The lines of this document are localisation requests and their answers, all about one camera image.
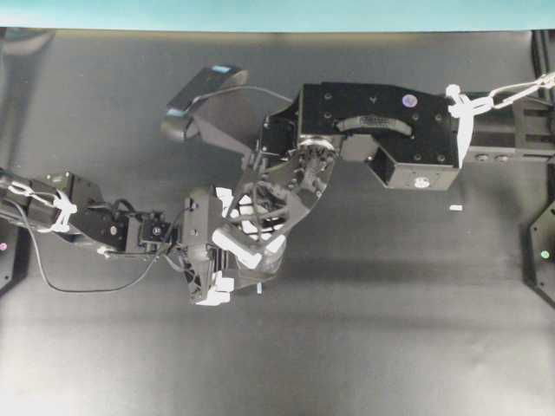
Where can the clear plastic bottle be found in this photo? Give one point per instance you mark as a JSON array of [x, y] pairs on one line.
[[266, 271]]

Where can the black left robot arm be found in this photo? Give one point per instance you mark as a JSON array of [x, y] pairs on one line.
[[114, 230]]

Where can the right white zip tie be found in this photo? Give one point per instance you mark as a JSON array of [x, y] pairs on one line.
[[463, 109]]

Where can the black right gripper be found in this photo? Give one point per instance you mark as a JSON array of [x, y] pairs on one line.
[[270, 200]]

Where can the left white zip tie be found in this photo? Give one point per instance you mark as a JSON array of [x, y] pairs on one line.
[[66, 209]]

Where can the white zip tie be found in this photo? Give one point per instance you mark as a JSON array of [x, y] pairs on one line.
[[66, 209], [463, 109]]

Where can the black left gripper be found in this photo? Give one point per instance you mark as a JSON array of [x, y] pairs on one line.
[[202, 258]]

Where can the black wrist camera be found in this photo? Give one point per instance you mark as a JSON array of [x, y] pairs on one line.
[[212, 107]]

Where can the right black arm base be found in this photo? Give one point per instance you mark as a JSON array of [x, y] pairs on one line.
[[540, 250]]

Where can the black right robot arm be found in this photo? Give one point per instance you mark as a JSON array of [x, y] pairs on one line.
[[408, 139]]

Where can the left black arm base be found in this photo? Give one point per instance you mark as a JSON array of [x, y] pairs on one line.
[[15, 250]]

